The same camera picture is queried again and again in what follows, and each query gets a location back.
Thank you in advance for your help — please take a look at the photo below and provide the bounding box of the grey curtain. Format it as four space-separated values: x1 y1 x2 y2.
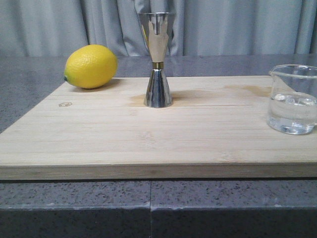
0 0 317 57

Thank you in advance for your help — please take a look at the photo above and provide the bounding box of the clear glass measuring beaker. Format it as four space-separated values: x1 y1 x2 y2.
266 64 317 135

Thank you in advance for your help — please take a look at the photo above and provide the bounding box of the steel double jigger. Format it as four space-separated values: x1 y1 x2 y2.
138 12 174 108

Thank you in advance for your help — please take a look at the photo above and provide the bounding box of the wooden cutting board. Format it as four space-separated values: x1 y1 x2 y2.
0 76 317 180

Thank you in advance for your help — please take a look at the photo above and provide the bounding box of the yellow lemon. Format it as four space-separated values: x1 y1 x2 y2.
64 45 118 89

